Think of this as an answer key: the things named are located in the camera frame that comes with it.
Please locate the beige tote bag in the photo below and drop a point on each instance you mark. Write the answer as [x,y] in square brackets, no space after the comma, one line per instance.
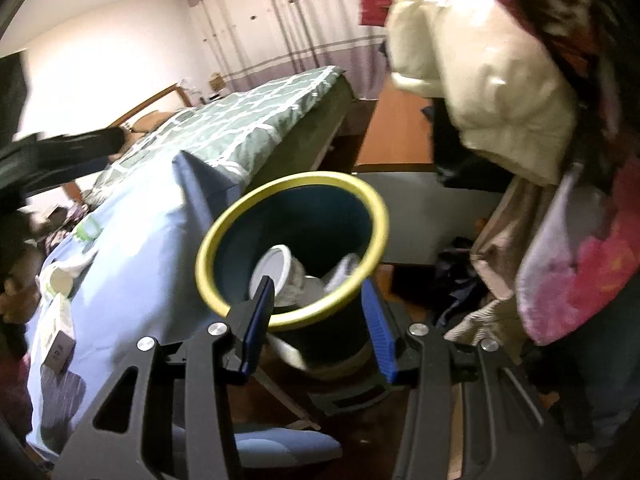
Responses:
[500,260]

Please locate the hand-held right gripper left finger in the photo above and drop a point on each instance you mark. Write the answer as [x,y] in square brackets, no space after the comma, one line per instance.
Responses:
[260,320]

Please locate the bed with green checked quilt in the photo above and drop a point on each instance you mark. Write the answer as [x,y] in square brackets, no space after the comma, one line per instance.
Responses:
[225,115]

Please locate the table with blue star cloth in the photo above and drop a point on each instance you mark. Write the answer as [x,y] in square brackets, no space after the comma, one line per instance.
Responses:
[140,285]

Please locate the dark clothes on floor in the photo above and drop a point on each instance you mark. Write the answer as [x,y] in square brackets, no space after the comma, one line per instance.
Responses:
[460,285]

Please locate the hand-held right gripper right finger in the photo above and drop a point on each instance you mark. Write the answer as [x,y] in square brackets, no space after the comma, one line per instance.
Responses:
[377,330]

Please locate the pink dotted jacket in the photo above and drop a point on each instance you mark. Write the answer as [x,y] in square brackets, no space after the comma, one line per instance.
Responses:
[550,0]

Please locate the green packet with white label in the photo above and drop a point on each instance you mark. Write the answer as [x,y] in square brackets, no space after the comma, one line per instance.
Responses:
[60,330]

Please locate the pink and white curtain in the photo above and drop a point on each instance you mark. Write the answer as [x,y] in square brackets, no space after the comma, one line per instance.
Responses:
[300,25]

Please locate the pink floral bag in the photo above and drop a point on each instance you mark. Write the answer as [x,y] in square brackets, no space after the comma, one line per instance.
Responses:
[590,280]

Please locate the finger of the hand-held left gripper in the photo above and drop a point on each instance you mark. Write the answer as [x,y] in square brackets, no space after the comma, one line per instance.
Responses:
[70,150]

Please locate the brown pillow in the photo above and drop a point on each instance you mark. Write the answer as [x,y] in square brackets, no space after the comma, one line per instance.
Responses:
[150,121]

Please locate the tissue box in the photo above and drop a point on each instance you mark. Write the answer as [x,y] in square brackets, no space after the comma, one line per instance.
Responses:
[216,81]

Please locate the wooden desk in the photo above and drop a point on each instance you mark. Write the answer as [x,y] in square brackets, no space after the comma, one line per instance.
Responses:
[395,135]

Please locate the blue bin with yellow rim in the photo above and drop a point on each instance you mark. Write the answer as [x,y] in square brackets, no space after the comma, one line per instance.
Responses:
[300,210]

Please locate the cream puffer jacket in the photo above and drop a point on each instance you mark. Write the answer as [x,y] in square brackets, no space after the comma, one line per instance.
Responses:
[490,75]

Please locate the green wet wipes packet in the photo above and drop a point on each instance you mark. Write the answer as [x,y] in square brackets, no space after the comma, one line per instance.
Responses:
[87,230]

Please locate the white bowl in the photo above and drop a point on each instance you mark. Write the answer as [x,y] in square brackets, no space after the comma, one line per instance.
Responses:
[272,270]

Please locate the metal table leg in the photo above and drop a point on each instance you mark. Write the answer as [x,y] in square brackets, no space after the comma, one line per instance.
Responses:
[287,400]

